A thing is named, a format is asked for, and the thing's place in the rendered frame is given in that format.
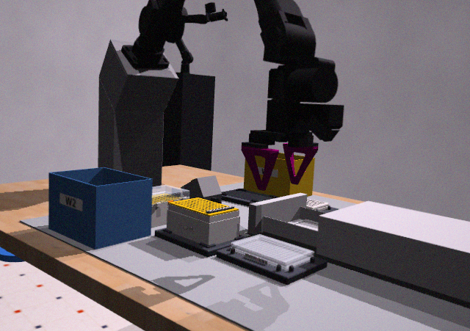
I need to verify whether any blue open-top bin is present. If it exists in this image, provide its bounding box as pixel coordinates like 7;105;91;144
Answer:
48;167;153;250

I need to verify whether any yellow open-top bin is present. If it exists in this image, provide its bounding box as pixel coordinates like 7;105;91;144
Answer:
244;153;315;197

